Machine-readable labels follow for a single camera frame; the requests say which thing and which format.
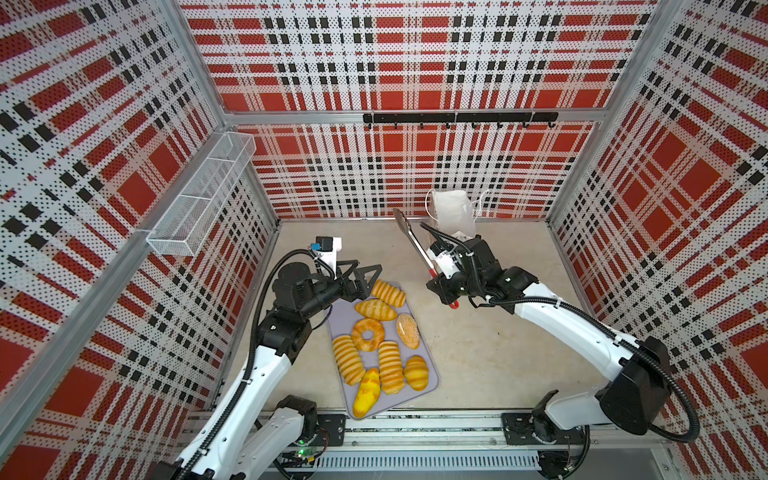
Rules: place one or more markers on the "long ridged bread middle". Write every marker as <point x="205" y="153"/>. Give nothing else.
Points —
<point x="390" y="367"/>

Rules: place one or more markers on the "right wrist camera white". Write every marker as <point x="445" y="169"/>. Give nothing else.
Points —
<point x="446" y="257"/>

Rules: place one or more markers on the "white cartoon paper bag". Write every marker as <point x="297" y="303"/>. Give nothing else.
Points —
<point x="453" y="212"/>

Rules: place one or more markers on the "yellow twisted bread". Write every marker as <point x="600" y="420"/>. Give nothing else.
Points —
<point x="369" y="390"/>

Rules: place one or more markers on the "round sesame bun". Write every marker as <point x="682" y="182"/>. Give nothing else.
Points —
<point x="408" y="331"/>

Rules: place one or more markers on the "long ridged bread left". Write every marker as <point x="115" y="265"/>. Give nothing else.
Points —
<point x="348" y="360"/>

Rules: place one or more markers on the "long ridged bread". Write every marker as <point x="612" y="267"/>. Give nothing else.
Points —
<point x="348" y="360"/>
<point x="390" y="367"/>

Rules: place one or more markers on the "small ridged bread right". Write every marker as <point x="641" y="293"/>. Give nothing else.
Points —
<point x="416" y="373"/>

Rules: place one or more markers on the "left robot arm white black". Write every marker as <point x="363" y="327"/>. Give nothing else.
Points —
<point x="302" y="284"/>

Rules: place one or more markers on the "metal tongs red handle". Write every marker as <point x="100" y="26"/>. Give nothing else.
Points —
<point x="405" y="226"/>

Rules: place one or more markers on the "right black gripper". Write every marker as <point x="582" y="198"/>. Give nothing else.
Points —
<point x="437" y="283"/>

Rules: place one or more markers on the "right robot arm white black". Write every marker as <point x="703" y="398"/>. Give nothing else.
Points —
<point x="639" y="395"/>

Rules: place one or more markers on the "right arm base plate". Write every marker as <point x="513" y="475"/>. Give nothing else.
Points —
<point x="527" y="428"/>

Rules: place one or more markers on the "white wire mesh basket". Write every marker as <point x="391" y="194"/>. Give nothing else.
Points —
<point x="185" y="225"/>

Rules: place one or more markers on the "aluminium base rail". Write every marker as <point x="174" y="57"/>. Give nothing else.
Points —
<point x="403" y="444"/>

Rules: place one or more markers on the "lavender plastic tray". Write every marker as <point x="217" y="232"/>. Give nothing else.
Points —
<point x="343" y="317"/>

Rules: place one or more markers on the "oval golden bread roll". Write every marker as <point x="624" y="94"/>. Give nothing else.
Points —
<point x="376" y="309"/>

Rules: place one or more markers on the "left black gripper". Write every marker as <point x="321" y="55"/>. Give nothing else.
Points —
<point x="361" y="290"/>

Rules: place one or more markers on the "black hook rail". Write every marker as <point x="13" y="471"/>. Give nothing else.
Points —
<point x="449" y="118"/>

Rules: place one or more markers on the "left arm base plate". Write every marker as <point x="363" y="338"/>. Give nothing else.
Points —
<point x="325" y="430"/>

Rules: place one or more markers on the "striped bread roll top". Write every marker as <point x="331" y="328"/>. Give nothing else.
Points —
<point x="388" y="294"/>

